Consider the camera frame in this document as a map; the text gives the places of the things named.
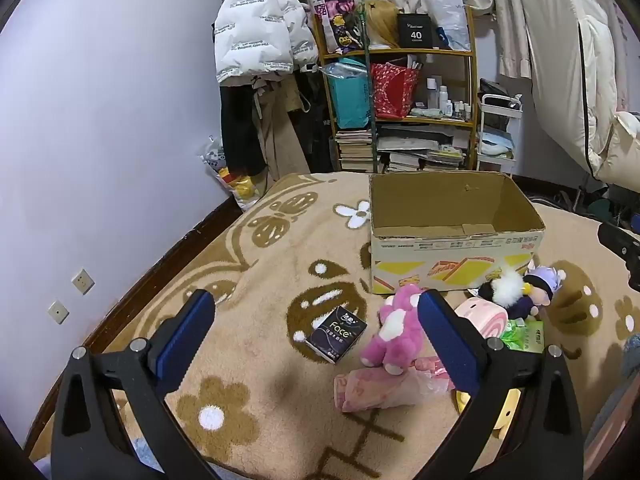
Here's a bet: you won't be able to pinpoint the yellow plush toy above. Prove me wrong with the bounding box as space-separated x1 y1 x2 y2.
452 387 518 441

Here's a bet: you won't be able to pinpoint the white trolley cart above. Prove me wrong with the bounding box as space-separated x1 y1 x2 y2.
475 92 523 176

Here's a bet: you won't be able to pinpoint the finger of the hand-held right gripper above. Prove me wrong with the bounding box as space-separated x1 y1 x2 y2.
597 221 640 292

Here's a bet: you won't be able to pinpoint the white folded mattress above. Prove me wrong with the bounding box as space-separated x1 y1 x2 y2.
520 0 640 181

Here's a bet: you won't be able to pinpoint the pink plush bear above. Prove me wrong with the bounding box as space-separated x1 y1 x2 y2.
361 284 426 375

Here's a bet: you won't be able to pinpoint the dark hanging clothes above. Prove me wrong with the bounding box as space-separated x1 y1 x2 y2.
294 67 335 172

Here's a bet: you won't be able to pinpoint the cream puffer jacket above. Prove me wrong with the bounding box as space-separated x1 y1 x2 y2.
587 110 640 187

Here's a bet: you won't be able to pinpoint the pink pig plush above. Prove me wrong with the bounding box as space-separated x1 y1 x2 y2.
454 297 508 341

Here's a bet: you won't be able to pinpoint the cardboard box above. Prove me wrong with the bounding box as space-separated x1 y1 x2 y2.
369 171 546 295

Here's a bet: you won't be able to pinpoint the plastic bag of toys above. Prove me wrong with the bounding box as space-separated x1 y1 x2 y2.
200 136 262 211

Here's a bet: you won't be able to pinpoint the cluster of cosmetic bottles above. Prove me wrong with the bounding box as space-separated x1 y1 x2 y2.
425 76 473 121

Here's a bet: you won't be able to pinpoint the black hanging garment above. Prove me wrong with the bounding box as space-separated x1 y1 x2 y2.
220 84 267 177

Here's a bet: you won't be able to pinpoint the teal bag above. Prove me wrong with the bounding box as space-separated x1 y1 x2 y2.
325 57 371 130

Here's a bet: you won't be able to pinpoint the cartoon print bag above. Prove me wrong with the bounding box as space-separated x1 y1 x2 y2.
314 0 363 56

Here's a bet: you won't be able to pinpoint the pile of papers and magazines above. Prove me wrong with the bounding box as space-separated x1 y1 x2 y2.
377 125 473 171

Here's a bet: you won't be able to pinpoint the black tissue pack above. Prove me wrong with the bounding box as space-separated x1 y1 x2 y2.
306 306 367 364

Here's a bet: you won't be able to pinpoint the blonde wig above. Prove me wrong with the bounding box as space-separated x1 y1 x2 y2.
362 0 403 51

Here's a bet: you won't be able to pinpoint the stack of books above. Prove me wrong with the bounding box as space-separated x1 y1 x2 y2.
334 129 381 172

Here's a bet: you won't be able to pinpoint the white puffer jacket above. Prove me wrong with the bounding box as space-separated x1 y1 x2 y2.
214 0 321 86

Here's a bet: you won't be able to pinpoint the red patterned bag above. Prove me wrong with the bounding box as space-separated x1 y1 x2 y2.
371 62 420 120

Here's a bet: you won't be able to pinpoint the beige hanging trousers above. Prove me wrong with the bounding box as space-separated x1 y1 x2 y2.
252 77 312 181

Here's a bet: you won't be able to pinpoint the black box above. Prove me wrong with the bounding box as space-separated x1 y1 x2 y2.
397 12 441 51

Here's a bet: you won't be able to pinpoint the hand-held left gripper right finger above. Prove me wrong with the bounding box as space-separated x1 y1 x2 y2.
417 290 586 480

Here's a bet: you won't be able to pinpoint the wooden shelf rack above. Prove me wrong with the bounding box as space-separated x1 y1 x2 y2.
312 2 478 172

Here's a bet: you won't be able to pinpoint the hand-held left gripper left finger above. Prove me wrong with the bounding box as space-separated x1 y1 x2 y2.
50 289 221 480

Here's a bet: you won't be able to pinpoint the pink bag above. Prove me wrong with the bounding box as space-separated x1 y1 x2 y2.
334 355 458 413

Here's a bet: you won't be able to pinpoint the green pole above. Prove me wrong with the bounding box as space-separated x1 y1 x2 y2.
356 4 381 173

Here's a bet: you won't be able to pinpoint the green packet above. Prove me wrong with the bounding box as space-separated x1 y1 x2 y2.
500 320 545 353

